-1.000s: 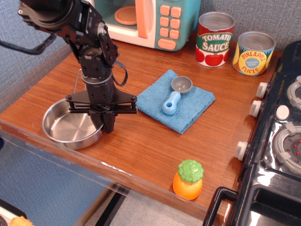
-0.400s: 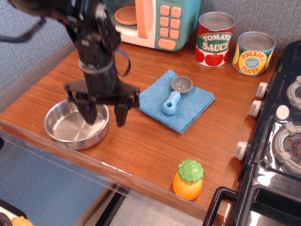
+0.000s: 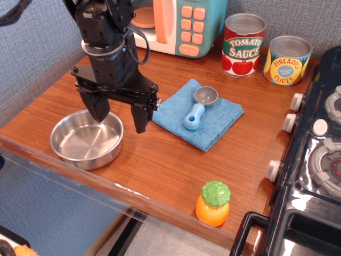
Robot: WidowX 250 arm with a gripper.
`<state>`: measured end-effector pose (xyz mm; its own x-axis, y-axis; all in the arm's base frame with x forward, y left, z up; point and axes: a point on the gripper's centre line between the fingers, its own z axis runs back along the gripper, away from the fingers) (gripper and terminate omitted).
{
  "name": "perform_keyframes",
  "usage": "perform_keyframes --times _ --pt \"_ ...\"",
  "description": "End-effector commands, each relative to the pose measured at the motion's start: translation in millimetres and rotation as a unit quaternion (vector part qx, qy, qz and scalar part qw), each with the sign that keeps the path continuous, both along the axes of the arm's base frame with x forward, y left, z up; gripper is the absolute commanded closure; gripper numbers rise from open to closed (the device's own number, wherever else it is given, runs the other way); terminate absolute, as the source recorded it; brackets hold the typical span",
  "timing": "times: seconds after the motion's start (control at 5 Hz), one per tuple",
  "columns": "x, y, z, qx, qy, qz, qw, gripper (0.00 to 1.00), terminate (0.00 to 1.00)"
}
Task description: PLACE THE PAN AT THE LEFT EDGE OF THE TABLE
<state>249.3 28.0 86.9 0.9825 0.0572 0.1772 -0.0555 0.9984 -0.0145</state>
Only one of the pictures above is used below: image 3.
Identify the orange toy fruit green top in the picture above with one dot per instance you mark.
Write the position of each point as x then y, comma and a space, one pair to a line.
213, 204

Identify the blue folded cloth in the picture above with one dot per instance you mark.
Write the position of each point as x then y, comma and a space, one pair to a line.
214, 121

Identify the tomato sauce can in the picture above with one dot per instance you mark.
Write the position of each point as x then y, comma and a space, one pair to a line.
242, 43

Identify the blue grey toy scoop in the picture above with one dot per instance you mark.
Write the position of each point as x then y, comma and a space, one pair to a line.
204, 96

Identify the round metal pot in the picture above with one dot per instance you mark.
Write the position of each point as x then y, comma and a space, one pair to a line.
81, 141

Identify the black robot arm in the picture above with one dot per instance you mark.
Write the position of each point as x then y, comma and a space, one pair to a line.
108, 41

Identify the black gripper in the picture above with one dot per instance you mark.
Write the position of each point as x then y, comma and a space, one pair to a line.
114, 75

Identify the pineapple slices can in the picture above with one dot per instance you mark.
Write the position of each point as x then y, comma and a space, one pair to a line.
287, 60

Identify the toy microwave teal orange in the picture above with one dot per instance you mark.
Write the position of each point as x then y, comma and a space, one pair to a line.
184, 28

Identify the black toy stove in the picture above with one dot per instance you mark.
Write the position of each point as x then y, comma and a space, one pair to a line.
304, 216

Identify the clear acrylic table guard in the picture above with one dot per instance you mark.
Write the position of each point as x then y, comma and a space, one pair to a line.
55, 210

